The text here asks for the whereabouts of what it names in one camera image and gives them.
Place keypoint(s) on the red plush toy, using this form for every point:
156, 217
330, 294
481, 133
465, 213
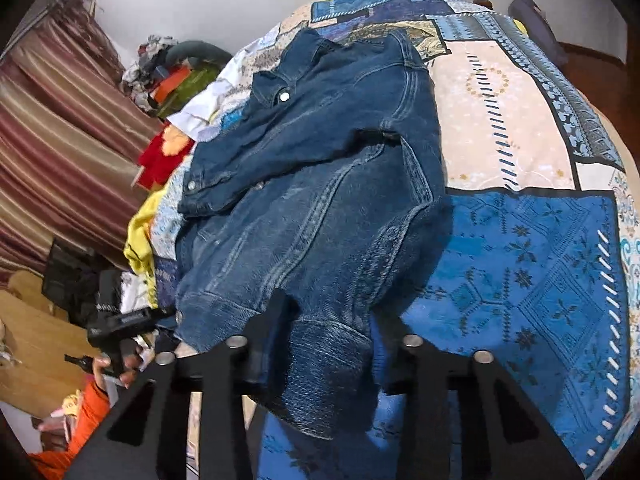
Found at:
162, 157

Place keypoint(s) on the grey pillow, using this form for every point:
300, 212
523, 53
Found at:
532, 17

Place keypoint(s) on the white shirt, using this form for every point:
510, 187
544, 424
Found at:
194, 117

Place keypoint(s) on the striped maroon curtain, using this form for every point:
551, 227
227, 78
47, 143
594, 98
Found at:
70, 142

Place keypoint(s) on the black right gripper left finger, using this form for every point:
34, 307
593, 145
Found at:
144, 435

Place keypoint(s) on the blue denim jacket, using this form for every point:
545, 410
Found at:
331, 188

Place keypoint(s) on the person's left hand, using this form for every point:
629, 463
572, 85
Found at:
131, 359

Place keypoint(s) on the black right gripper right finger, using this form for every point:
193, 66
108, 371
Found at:
463, 410

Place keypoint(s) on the wooden side table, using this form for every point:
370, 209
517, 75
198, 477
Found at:
35, 378

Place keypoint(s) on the patchwork patterned bedspread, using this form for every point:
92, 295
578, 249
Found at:
540, 263

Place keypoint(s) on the orange sleeve forearm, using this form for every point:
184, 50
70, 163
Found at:
93, 408

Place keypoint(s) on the green and orange clothes pile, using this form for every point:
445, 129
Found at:
168, 73

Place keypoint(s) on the yellow fleece garment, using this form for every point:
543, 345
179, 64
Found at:
138, 248

